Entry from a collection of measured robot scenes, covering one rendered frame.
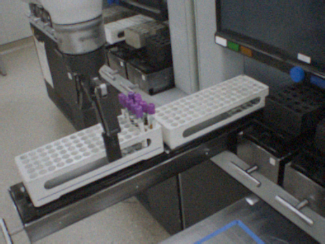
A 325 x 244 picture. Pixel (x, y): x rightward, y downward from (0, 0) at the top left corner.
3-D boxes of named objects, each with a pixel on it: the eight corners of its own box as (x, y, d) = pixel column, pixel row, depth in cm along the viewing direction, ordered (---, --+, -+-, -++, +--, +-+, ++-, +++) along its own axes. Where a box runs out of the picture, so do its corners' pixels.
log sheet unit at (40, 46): (44, 79, 266) (31, 30, 247) (56, 92, 246) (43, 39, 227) (40, 80, 265) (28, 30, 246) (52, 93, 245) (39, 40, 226)
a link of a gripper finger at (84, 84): (98, 75, 74) (101, 73, 73) (120, 129, 75) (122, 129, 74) (80, 81, 73) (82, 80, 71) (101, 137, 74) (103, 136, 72)
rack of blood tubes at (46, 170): (142, 131, 93) (138, 108, 90) (165, 150, 85) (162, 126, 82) (21, 180, 80) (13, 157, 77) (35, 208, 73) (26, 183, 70)
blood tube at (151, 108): (153, 152, 84) (150, 107, 78) (148, 149, 85) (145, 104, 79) (159, 149, 85) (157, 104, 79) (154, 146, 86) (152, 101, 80)
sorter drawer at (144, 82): (269, 33, 165) (270, 13, 160) (294, 42, 154) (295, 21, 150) (117, 86, 134) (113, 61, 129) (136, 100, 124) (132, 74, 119)
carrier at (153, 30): (162, 44, 140) (160, 28, 137) (157, 45, 139) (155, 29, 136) (146, 36, 149) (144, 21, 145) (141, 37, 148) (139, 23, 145)
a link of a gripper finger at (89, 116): (82, 112, 82) (80, 110, 82) (88, 140, 85) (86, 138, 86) (94, 107, 83) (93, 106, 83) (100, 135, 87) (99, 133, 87)
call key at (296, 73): (292, 77, 78) (294, 64, 76) (304, 82, 76) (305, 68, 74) (289, 79, 77) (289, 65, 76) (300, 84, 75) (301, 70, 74)
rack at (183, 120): (242, 94, 107) (242, 74, 104) (268, 108, 100) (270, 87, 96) (149, 134, 95) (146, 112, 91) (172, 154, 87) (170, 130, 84)
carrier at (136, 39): (146, 49, 137) (144, 33, 134) (141, 51, 136) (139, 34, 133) (130, 41, 146) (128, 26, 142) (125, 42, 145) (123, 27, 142)
